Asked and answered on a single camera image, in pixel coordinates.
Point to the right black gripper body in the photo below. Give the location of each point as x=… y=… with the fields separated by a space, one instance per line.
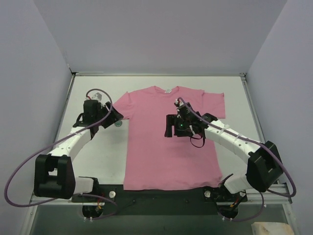
x=169 y=125

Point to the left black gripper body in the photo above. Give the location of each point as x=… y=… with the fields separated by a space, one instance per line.
x=112 y=116

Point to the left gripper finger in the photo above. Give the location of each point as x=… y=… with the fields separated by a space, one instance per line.
x=110 y=108
x=109 y=120

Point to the round green brooch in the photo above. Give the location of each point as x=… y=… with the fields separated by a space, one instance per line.
x=118 y=123

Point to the pink t-shirt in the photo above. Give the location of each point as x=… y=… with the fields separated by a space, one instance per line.
x=157 y=162

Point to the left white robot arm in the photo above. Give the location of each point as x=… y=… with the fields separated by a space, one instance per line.
x=54 y=173

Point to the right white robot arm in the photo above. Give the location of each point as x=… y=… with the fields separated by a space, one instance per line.
x=263 y=164

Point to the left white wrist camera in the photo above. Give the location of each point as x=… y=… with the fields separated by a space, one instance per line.
x=96 y=96

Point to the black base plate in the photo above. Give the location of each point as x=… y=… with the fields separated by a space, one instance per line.
x=198 y=201

